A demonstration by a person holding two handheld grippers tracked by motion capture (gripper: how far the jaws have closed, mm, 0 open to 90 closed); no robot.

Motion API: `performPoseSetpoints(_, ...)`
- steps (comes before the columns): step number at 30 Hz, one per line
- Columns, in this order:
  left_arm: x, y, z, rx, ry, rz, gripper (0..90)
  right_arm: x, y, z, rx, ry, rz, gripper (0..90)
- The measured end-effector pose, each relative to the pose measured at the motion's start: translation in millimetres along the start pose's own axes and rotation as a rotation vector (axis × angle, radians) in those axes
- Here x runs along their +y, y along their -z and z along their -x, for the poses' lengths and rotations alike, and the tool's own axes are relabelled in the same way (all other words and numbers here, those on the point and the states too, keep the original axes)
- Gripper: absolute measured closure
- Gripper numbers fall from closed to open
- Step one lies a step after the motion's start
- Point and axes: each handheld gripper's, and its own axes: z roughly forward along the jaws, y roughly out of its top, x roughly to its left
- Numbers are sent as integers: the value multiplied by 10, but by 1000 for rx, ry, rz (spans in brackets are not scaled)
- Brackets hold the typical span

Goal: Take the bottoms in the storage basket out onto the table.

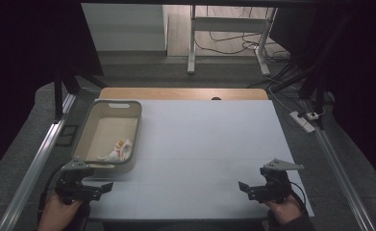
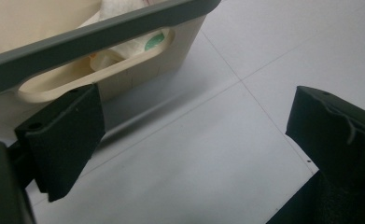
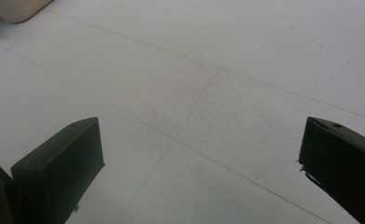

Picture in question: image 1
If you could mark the aluminium rail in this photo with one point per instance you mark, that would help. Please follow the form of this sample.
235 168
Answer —
342 179
31 173

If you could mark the white cabinet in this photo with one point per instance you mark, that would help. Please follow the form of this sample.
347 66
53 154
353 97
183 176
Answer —
124 27

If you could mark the white table mat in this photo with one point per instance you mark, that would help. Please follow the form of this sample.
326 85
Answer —
208 144

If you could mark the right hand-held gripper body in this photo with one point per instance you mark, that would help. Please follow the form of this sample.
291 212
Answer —
273 187

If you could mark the white power strip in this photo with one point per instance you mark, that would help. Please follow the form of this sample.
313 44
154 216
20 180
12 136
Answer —
301 121

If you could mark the beige storage basket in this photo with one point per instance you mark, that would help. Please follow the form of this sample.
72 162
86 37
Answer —
112 128

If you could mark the person's right hand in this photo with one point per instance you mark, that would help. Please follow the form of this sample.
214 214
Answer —
283 211

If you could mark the person's left hand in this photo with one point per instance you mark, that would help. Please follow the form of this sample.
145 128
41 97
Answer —
57 215

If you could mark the white printed cloth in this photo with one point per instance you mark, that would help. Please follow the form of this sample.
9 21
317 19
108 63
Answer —
123 149

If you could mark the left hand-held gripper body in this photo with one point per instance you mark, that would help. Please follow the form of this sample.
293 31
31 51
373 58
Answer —
75 187

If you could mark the black round grommet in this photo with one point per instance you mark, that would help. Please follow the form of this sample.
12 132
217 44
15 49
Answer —
216 98

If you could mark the white plug adapter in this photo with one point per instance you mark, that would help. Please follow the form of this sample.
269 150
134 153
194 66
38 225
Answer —
312 115

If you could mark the black metal stand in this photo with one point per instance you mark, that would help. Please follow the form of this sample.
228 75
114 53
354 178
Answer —
319 96
58 96

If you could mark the black curtain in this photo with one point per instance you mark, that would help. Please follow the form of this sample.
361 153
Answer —
22 64
362 80

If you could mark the white desk frame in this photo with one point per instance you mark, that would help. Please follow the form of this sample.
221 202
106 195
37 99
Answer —
227 24

